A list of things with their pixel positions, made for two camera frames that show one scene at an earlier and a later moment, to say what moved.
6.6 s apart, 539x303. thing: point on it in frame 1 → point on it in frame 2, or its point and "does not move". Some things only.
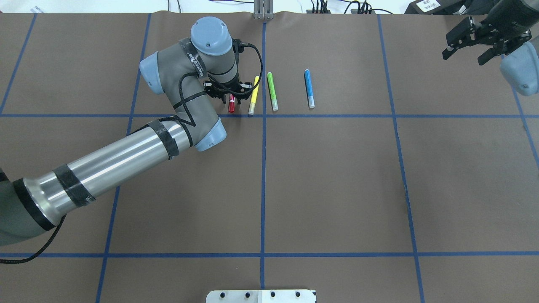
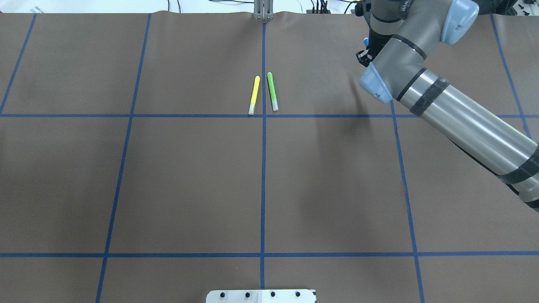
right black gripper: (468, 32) → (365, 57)
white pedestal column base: (262, 296) does not move
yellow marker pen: (254, 96) does not move
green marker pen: (273, 97) does not move
